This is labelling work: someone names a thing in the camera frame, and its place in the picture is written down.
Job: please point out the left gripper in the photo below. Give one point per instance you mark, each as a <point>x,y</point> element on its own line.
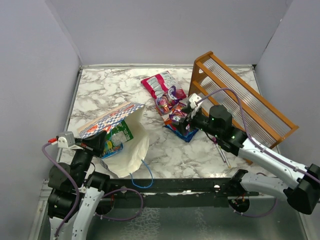
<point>95,142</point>

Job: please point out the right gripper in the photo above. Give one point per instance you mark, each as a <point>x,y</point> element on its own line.
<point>182,125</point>

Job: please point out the purple Fox's candy bag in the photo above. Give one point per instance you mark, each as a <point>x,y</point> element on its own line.
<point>165,103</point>
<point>177,115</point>

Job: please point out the blue snack bag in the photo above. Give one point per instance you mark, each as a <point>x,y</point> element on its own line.
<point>187,137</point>

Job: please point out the blue colourful candy bag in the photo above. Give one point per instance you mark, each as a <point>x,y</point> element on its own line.
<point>108,152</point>

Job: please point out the green snack bag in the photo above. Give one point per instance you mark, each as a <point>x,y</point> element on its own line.
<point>118,135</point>

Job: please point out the blue checkered paper bag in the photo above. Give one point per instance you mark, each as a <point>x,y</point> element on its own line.
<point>129,160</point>

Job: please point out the pink snack bag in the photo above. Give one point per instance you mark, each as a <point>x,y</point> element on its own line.
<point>158,84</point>

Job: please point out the orange snack bag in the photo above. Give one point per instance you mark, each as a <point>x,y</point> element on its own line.
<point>166,119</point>

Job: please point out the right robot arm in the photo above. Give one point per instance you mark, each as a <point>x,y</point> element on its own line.
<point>294,182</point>

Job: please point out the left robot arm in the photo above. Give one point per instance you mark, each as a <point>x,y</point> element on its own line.
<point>75,194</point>

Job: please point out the purple marker pen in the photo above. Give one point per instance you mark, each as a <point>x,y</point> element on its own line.
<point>215,141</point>

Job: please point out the wooden shelf rack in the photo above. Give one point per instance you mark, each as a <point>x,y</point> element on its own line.
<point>250,111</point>

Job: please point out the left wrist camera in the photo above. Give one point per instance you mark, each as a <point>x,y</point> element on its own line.
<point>65,140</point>

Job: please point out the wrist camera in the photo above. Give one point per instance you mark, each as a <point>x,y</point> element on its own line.
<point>65,140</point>
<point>193,105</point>

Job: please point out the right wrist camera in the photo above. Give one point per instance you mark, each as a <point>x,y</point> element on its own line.
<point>193,105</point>

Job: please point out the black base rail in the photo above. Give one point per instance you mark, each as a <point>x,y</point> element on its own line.
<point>174,193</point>

